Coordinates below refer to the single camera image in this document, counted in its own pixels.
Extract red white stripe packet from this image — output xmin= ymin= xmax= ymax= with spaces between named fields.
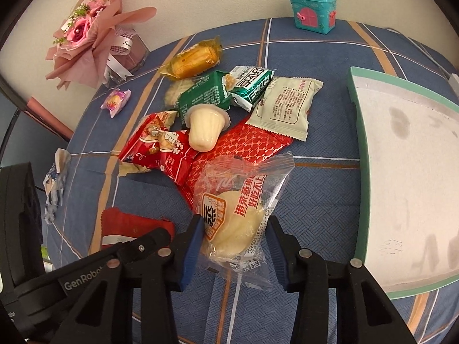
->
xmin=101 ymin=207 xmax=175 ymax=249

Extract steamed bun clear packet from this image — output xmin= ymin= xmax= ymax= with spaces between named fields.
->
xmin=193 ymin=153 xmax=295 ymax=290

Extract red cartoon snack packet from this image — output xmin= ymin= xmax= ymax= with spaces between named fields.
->
xmin=118 ymin=111 xmax=199 ymax=185

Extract long red patterned packet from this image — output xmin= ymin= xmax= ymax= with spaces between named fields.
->
xmin=177 ymin=116 xmax=293 ymax=210

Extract green white cracker packet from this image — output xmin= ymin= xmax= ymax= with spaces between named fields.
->
xmin=223 ymin=66 xmax=275 ymax=113

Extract beige printed snack packet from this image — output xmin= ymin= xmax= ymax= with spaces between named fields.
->
xmin=246 ymin=76 xmax=324 ymax=141

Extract round rice cracker packet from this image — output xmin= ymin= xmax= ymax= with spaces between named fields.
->
xmin=164 ymin=79 xmax=195 ymax=108

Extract blue plaid tablecloth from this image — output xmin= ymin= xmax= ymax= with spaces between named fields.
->
xmin=44 ymin=18 xmax=458 ymax=343

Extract blue white crumpled packet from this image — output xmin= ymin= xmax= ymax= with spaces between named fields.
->
xmin=43 ymin=148 xmax=71 ymax=224

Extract cream pudding cup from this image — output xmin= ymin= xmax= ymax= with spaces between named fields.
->
xmin=185 ymin=103 xmax=231 ymax=152

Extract small pink candy packet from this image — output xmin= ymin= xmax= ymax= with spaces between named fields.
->
xmin=100 ymin=89 xmax=131 ymax=118

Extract green rimmed white tray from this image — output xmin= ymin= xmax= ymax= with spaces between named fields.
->
xmin=348 ymin=67 xmax=458 ymax=299

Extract dark green snack packet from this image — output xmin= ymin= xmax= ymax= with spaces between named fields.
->
xmin=178 ymin=71 xmax=230 ymax=125

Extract glass vase with ribbon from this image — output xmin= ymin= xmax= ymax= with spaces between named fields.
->
xmin=104 ymin=28 xmax=149 ymax=85

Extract golden bread packet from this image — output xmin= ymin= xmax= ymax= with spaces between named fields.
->
xmin=159 ymin=36 xmax=223 ymax=81

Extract pink flower bouquet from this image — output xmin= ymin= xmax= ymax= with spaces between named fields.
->
xmin=46 ymin=0 xmax=156 ymax=89

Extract white power strip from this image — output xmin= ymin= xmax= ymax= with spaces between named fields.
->
xmin=448 ymin=73 xmax=459 ymax=97

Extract teal toy house box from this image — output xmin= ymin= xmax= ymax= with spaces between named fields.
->
xmin=290 ymin=0 xmax=337 ymax=34

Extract grey power strip cord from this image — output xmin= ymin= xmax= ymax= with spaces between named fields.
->
xmin=386 ymin=27 xmax=454 ymax=79

